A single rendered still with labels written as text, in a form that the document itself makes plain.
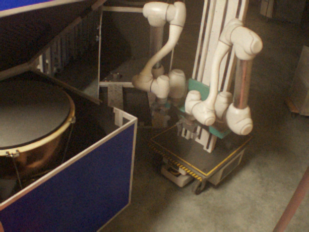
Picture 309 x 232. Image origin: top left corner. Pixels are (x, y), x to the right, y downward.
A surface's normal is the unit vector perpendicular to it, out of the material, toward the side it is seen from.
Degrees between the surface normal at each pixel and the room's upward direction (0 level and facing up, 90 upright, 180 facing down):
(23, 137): 0
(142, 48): 90
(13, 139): 0
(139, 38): 90
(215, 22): 90
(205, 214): 0
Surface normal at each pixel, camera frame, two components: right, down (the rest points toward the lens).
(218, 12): -0.69, 0.33
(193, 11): 0.28, 0.54
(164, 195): 0.10, -0.84
